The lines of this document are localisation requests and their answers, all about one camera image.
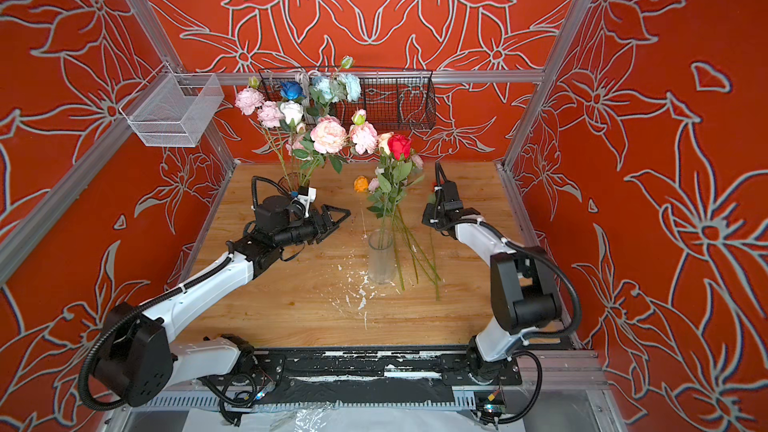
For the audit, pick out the clear acrylic wall bin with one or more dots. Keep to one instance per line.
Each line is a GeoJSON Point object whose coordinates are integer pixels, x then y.
{"type": "Point", "coordinates": [169, 112]}

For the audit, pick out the small pink flower bunch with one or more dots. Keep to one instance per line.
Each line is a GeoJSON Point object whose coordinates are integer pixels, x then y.
{"type": "Point", "coordinates": [419, 260]}

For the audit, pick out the orange flower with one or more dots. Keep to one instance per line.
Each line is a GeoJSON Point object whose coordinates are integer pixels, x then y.
{"type": "Point", "coordinates": [361, 184]}

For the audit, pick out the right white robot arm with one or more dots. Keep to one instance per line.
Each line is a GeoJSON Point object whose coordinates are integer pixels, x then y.
{"type": "Point", "coordinates": [531, 297]}

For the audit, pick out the clear glass vase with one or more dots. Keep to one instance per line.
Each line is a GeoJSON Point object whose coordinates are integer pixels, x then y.
{"type": "Point", "coordinates": [381, 259]}

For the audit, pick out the red rose stem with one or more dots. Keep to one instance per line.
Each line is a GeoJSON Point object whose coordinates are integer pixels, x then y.
{"type": "Point", "coordinates": [399, 147]}
{"type": "Point", "coordinates": [432, 234]}

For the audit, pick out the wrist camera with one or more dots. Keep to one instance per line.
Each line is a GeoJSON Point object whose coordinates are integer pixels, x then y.
{"type": "Point", "coordinates": [305, 195]}
{"type": "Point", "coordinates": [446, 192]}

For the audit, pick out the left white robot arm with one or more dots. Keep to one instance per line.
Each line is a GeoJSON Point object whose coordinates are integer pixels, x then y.
{"type": "Point", "coordinates": [136, 355]}

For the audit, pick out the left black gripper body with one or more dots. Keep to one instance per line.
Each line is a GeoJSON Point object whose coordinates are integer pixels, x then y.
{"type": "Point", "coordinates": [308, 229]}

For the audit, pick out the black wire wall basket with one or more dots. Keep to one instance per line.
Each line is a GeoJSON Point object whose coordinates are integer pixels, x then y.
{"type": "Point", "coordinates": [395, 99]}

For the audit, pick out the dark smoked glass vase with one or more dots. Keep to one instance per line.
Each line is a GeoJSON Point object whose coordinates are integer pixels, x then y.
{"type": "Point", "coordinates": [295, 182]}

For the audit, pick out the pink rose bunch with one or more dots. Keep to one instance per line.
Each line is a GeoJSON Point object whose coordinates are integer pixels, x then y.
{"type": "Point", "coordinates": [328, 139]}

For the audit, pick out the white green flower stem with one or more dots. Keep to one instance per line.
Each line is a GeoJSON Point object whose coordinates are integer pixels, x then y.
{"type": "Point", "coordinates": [328, 90]}

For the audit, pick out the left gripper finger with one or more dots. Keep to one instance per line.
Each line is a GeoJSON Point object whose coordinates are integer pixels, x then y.
{"type": "Point", "coordinates": [328, 209]}
{"type": "Point", "coordinates": [333, 221]}

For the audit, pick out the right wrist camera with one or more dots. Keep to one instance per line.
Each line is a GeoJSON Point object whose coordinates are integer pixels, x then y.
{"type": "Point", "coordinates": [446, 192]}

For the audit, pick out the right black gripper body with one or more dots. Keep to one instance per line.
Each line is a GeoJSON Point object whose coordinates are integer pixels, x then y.
{"type": "Point", "coordinates": [433, 215]}

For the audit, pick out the blue rose stem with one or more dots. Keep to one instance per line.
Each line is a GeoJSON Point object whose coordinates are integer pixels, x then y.
{"type": "Point", "coordinates": [292, 91]}

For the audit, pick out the pink peony stem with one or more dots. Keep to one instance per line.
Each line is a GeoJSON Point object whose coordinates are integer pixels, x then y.
{"type": "Point", "coordinates": [269, 120]}

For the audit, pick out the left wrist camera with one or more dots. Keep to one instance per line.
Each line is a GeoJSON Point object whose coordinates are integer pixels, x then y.
{"type": "Point", "coordinates": [305, 195]}

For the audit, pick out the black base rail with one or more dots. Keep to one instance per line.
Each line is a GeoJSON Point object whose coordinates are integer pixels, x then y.
{"type": "Point", "coordinates": [448, 375]}

